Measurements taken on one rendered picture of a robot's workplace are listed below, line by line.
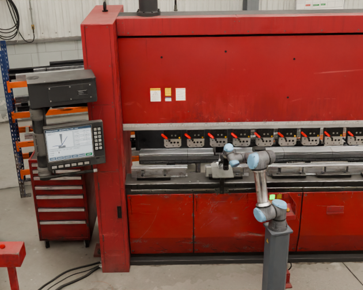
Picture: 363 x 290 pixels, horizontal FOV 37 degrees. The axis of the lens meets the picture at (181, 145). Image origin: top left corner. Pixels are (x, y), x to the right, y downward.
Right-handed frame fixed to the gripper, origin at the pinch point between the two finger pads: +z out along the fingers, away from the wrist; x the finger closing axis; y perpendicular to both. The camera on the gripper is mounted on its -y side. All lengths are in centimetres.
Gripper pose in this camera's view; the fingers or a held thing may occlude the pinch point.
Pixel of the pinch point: (223, 166)
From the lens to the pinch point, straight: 472.5
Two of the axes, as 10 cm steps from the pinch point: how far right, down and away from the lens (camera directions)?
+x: -9.9, 0.6, -1.1
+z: -0.7, 4.4, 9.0
